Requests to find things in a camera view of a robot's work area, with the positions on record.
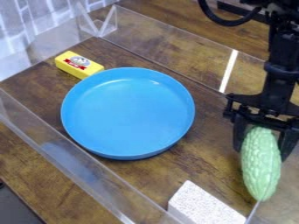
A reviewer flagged black baseboard strip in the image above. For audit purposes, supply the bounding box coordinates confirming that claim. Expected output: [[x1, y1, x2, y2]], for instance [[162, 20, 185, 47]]
[[217, 0, 267, 24]]

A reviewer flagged yellow rectangular box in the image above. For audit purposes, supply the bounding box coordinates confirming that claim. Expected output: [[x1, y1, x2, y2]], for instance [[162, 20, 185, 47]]
[[55, 51, 106, 80]]

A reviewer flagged blue round tray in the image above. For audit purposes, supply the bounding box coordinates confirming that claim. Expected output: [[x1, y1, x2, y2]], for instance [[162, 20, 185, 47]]
[[61, 67, 195, 160]]

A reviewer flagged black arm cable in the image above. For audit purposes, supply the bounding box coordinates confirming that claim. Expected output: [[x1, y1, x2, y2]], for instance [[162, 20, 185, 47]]
[[197, 0, 265, 27]]

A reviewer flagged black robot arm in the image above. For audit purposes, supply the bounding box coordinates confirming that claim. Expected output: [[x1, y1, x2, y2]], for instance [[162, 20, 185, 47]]
[[223, 0, 299, 158]]

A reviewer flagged green bitter gourd toy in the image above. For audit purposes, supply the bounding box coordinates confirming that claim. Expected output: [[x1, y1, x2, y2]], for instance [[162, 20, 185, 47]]
[[241, 127, 282, 201]]

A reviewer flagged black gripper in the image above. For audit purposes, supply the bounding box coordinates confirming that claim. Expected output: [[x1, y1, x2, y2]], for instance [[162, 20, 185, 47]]
[[223, 62, 299, 161]]

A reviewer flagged clear acrylic enclosure wall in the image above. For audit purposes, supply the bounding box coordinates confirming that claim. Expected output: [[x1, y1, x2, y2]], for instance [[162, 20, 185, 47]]
[[0, 0, 299, 224]]

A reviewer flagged white speckled foam block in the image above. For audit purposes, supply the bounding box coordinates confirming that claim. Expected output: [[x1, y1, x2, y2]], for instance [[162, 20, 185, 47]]
[[169, 180, 247, 224]]

